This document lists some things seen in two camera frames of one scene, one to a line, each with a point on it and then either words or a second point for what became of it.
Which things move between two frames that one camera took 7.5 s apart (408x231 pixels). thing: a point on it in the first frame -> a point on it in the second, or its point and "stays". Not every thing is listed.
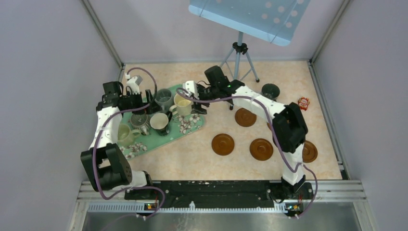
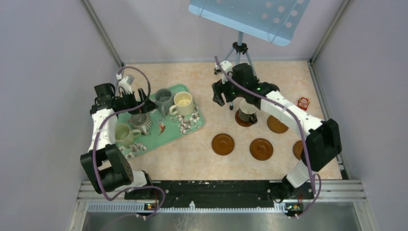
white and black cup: [160, 122] -> [247, 111]
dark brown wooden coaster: [223, 144] stays
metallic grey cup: [141, 122] stays
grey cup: [164, 97] stays
